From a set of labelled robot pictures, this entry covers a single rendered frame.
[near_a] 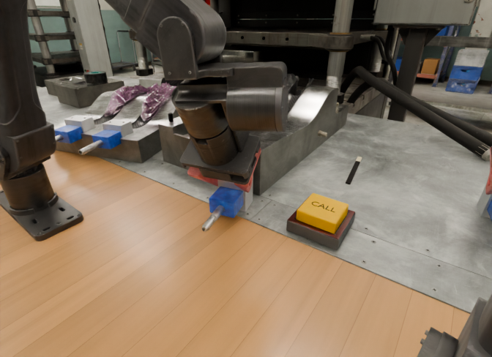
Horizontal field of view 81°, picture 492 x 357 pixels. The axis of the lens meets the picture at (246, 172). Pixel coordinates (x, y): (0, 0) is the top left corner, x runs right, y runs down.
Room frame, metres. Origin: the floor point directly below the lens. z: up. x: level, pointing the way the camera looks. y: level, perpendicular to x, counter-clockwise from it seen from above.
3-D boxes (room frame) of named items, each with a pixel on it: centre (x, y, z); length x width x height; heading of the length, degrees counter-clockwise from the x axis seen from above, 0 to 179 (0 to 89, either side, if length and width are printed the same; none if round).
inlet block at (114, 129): (0.58, 0.31, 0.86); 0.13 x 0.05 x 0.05; 163
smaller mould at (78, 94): (1.17, 0.61, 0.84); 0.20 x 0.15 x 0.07; 145
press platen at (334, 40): (1.78, -0.08, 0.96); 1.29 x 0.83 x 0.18; 55
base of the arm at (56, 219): (0.41, 0.36, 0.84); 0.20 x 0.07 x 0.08; 53
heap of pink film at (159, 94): (0.85, 0.28, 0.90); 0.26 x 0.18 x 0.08; 163
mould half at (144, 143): (0.86, 0.28, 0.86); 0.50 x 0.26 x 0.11; 163
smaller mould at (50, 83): (1.31, 0.76, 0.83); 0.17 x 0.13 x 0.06; 145
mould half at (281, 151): (0.73, -0.06, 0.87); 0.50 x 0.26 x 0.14; 145
